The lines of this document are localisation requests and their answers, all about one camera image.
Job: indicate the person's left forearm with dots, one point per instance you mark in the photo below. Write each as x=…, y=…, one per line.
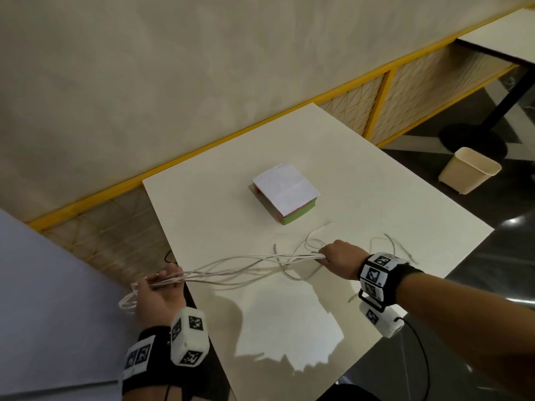
x=146, y=394

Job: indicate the beige plastic waste bin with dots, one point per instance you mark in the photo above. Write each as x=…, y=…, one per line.
x=468, y=171

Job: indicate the person's right hand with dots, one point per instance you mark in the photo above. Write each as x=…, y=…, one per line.
x=345, y=261

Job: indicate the person's left hand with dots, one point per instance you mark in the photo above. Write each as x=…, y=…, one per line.
x=156, y=302

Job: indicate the person's right forearm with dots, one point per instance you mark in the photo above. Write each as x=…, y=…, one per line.
x=468, y=317

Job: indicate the coloured paper stack, white top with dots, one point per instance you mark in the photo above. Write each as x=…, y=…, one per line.
x=284, y=190

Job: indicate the person's left fingers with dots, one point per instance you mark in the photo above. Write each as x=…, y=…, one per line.
x=172, y=272

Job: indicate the black table pedestal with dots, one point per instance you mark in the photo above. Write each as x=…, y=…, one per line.
x=472, y=139

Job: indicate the person's right fingers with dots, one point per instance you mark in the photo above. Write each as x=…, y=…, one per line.
x=325, y=253

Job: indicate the white marker camera box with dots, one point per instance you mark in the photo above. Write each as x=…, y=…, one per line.
x=382, y=319
x=190, y=336

